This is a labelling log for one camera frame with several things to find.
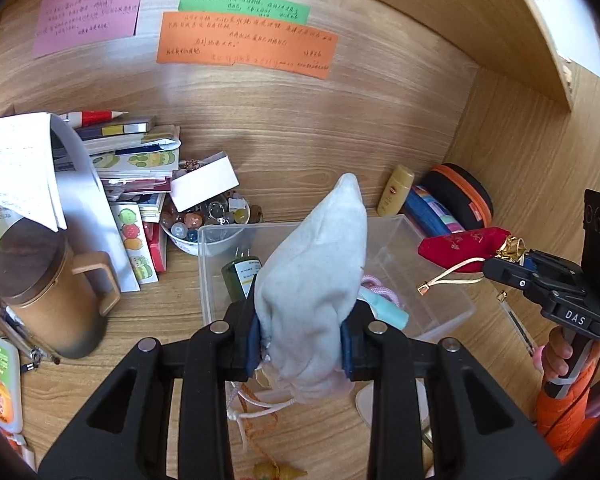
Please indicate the yellow sunscreen bottle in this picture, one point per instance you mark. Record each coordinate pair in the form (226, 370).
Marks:
(395, 192)

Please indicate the black orange zipper case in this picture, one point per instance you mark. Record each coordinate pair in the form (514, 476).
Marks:
(461, 194)

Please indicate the pink knitted item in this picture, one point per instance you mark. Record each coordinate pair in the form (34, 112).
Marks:
(375, 285)

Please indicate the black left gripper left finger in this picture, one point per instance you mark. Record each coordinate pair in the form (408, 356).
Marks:
(121, 431)

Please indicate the white paper sheets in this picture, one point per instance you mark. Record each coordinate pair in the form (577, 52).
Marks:
(47, 177)

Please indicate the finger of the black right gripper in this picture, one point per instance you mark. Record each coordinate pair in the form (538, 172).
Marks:
(526, 277)

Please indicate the orange green tube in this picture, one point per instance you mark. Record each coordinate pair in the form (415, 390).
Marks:
(11, 417)

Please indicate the green paper note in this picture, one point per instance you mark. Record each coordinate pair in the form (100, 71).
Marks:
(282, 10)

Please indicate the red white marker pen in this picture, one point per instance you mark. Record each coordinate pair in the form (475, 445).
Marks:
(86, 118)

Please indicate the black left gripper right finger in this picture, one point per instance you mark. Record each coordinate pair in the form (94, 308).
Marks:
(478, 432)

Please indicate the green glass bottle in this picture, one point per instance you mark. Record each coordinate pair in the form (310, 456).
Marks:
(239, 274)

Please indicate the brown mug with lid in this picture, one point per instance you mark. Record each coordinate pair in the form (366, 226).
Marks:
(62, 298)

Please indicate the pink round compact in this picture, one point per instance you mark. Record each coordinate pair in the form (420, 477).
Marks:
(364, 401)

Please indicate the white drawstring pouch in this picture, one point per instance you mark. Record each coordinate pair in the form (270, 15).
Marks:
(307, 288)

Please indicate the teal small bottle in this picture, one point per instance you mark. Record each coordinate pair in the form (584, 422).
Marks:
(384, 310)

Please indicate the blue patchwork pencil pouch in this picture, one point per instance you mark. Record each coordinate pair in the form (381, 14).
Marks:
(432, 218)

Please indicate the white bowl of beads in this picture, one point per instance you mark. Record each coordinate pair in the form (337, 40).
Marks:
(208, 226)

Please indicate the orange jacket sleeve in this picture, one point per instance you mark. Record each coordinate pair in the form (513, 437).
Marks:
(564, 422)

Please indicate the right hand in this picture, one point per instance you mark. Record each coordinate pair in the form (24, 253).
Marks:
(551, 359)

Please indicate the small white cardboard box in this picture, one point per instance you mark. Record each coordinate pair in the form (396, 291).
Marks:
(213, 176)

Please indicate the pink paper note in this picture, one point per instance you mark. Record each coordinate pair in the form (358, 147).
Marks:
(66, 24)

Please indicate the red pouch with gold tassel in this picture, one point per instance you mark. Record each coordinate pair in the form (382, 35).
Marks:
(467, 252)

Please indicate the stack of books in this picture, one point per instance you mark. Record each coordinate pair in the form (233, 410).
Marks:
(96, 167)

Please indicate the fruit pattern book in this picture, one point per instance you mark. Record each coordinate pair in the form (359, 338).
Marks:
(130, 226)

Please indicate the orange paper note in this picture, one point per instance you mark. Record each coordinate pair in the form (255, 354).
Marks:
(229, 39)

